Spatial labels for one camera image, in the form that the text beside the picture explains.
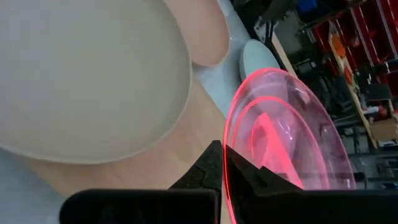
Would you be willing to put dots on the beige plate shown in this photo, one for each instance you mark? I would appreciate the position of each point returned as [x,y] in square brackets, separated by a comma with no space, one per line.
[87,77]

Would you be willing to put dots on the grey-green plate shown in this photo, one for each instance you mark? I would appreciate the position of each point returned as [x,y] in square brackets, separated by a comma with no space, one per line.
[256,56]

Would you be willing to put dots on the pink transparent plate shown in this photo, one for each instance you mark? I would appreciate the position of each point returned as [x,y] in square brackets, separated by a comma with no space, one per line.
[280,124]

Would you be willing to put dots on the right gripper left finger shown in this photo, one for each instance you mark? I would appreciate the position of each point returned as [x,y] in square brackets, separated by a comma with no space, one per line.
[155,205]

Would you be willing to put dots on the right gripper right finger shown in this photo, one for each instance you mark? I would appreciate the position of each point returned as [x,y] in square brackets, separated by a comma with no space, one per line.
[311,207]

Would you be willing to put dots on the red storage rack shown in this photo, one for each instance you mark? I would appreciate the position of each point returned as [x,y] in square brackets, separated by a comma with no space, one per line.
[367,25]

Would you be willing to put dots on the dusty pink plate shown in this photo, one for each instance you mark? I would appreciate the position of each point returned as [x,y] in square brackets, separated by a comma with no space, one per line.
[202,31]

